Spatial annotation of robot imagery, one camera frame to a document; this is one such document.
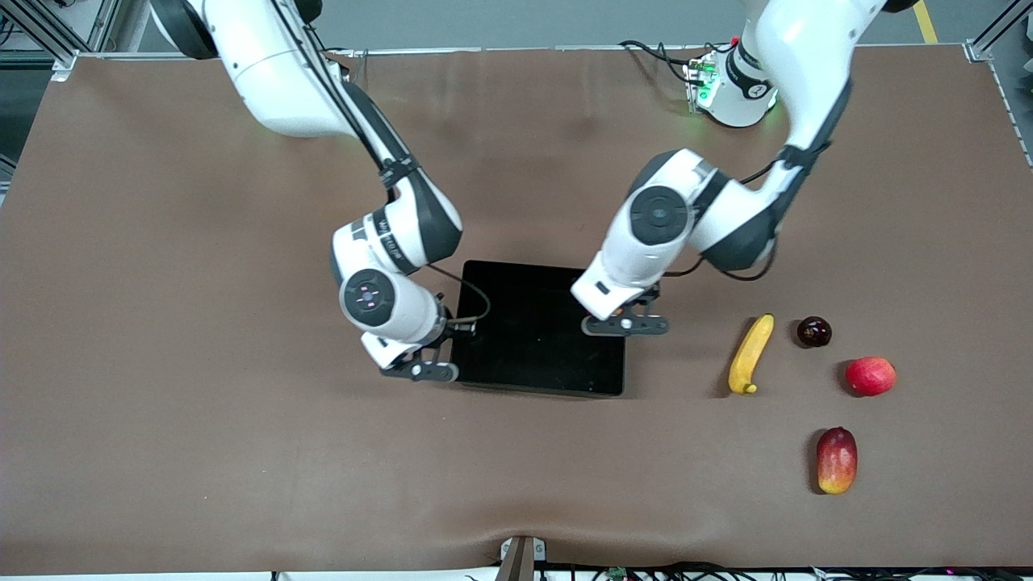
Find yellow banana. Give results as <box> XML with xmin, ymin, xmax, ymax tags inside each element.
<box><xmin>728</xmin><ymin>313</ymin><xmax>776</xmax><ymax>395</ymax></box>

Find red peach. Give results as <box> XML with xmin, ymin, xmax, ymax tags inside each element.
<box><xmin>845</xmin><ymin>356</ymin><xmax>897</xmax><ymax>398</ymax></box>

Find aluminium frame post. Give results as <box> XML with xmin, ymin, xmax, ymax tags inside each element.
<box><xmin>964</xmin><ymin>0</ymin><xmax>1033</xmax><ymax>64</ymax></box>
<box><xmin>0</xmin><ymin>0</ymin><xmax>123</xmax><ymax>83</ymax></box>

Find metal table clamp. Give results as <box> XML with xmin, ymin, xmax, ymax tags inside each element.
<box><xmin>494</xmin><ymin>536</ymin><xmax>548</xmax><ymax>581</ymax></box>

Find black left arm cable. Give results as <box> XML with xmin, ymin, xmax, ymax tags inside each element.
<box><xmin>662</xmin><ymin>161</ymin><xmax>796</xmax><ymax>283</ymax></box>

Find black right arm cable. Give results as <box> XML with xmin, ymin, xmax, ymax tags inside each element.
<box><xmin>426</xmin><ymin>263</ymin><xmax>492</xmax><ymax>328</ymax></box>

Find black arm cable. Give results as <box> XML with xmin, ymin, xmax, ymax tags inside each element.
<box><xmin>662</xmin><ymin>161</ymin><xmax>796</xmax><ymax>283</ymax></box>
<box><xmin>426</xmin><ymin>263</ymin><xmax>492</xmax><ymax>328</ymax></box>

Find black base cables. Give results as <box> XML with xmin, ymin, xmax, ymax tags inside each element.
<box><xmin>618</xmin><ymin>39</ymin><xmax>737</xmax><ymax>85</ymax></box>

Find red yellow mango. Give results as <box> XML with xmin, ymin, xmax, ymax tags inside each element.
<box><xmin>815</xmin><ymin>426</ymin><xmax>859</xmax><ymax>495</ymax></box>

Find black plastic box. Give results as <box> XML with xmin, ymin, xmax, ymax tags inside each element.
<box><xmin>449</xmin><ymin>259</ymin><xmax>628</xmax><ymax>399</ymax></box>

